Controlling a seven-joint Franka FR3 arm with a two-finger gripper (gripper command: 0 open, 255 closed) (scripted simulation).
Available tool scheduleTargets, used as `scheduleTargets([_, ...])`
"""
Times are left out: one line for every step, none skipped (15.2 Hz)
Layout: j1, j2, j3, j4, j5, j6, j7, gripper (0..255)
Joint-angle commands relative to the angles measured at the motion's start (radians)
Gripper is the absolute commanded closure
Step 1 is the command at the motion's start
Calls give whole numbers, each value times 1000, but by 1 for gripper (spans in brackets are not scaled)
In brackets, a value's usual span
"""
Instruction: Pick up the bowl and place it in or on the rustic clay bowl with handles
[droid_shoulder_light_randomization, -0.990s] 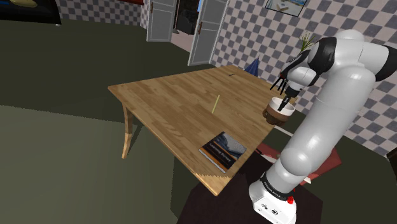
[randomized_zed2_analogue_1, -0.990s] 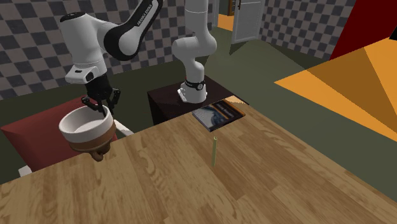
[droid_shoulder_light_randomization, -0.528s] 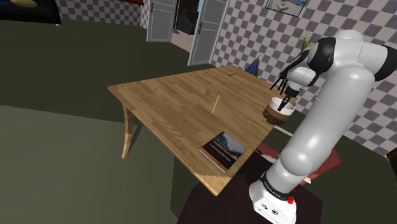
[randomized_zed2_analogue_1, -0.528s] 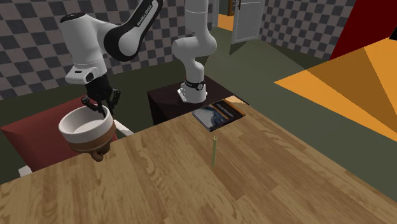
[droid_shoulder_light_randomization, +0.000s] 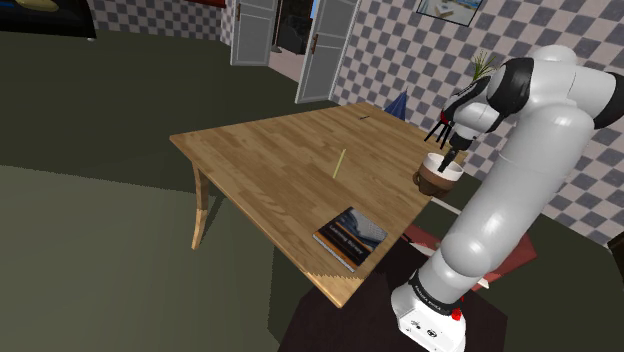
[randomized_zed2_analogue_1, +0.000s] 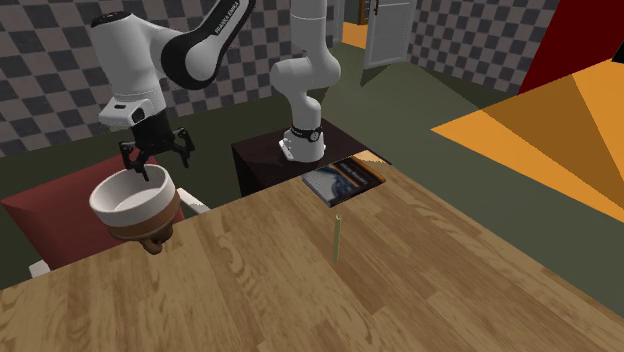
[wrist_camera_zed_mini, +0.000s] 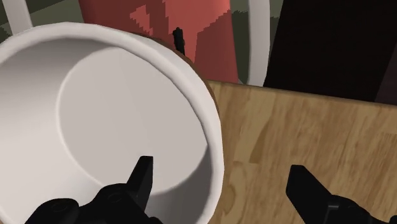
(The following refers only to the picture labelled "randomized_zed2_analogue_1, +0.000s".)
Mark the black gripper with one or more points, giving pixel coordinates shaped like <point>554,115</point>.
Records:
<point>152,130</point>

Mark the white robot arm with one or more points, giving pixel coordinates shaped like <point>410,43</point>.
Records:
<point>307,73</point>

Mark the white and brown cup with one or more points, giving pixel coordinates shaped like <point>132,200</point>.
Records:
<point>146,214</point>

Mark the dark robot stand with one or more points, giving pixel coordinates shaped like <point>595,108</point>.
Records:
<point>258,161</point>

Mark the dark blue book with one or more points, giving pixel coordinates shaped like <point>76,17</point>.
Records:
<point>341,181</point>

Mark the green stick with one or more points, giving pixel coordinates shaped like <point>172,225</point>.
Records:
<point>336,239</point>

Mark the white door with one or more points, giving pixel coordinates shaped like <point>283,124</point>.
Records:
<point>390,29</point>

